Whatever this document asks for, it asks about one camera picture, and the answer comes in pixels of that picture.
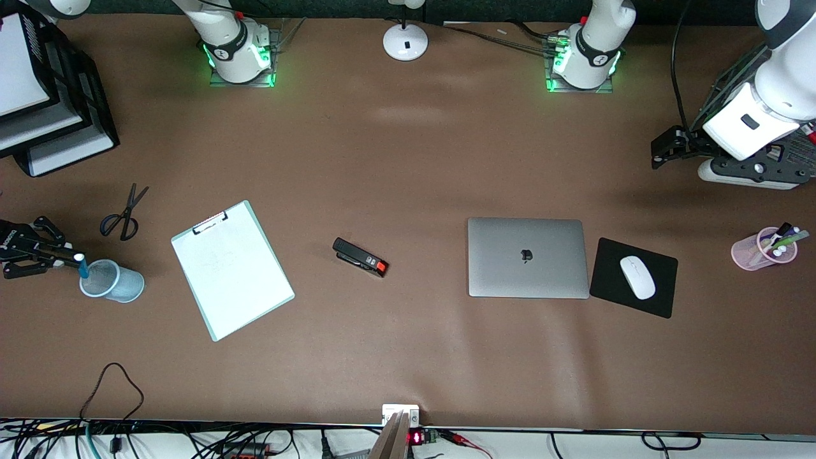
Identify silver laptop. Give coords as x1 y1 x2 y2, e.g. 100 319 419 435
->
467 217 591 300

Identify green marker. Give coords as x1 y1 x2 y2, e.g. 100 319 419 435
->
768 230 811 253

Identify light blue mesh cup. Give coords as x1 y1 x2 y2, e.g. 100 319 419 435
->
79 258 145 303

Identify pink translucent pen cup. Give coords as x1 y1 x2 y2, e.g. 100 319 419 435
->
731 226 798 272

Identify white computer mouse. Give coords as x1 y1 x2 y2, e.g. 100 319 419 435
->
619 255 657 300

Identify black mouse pad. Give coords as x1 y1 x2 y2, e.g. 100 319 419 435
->
589 237 679 319

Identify black stacked document tray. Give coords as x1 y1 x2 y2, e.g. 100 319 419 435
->
0 6 120 178

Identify white paper in tray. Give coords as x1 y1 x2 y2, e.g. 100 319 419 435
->
0 14 53 119

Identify teal clipboard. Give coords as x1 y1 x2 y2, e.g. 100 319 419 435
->
170 200 296 342

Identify white paper sheet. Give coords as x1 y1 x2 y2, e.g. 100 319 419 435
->
172 204 294 339

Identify white round-base stand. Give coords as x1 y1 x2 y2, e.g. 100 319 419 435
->
382 0 430 62

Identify black stapler red end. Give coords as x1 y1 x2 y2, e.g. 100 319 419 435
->
331 237 389 279

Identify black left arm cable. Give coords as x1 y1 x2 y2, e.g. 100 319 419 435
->
669 0 697 131

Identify black blue-handled scissors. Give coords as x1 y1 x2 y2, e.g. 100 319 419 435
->
99 183 150 242

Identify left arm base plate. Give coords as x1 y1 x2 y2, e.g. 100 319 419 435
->
544 32 616 95

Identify black looped cable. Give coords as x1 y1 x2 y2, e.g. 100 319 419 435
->
78 361 145 455

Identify black base cable bundle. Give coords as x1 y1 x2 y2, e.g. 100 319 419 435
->
440 21 569 57

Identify tangled black floor cables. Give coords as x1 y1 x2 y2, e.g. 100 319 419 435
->
0 418 297 459

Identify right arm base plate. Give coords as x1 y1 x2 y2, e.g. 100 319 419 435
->
208 28 281 89

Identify black floor cable loop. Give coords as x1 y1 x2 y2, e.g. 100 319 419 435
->
640 431 703 451

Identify red cable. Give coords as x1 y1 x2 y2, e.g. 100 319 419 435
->
439 430 495 459

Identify white table-edge bracket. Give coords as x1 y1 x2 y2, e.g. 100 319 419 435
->
381 403 421 428

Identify grey camera pole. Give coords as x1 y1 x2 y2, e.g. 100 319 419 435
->
368 411 412 459

